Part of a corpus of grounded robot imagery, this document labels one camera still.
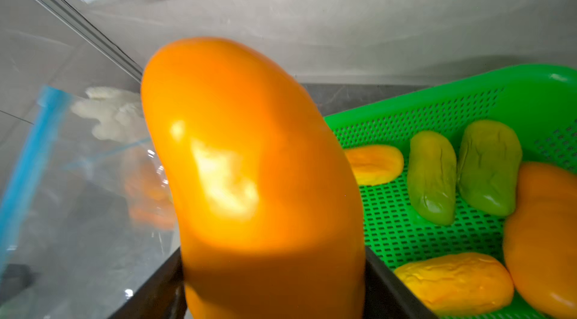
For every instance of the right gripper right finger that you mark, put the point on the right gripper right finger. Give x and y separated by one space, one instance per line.
386 296

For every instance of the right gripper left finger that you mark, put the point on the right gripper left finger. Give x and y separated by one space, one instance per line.
161 296

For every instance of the green plastic basket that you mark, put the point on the green plastic basket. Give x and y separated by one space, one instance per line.
479 220

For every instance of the clear zip-top bag blue zipper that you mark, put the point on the clear zip-top bag blue zipper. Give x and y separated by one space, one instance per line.
147 191

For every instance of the green mango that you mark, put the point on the green mango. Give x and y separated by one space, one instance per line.
431 177
488 164

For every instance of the white plush teddy bear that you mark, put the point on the white plush teddy bear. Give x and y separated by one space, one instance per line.
118 112

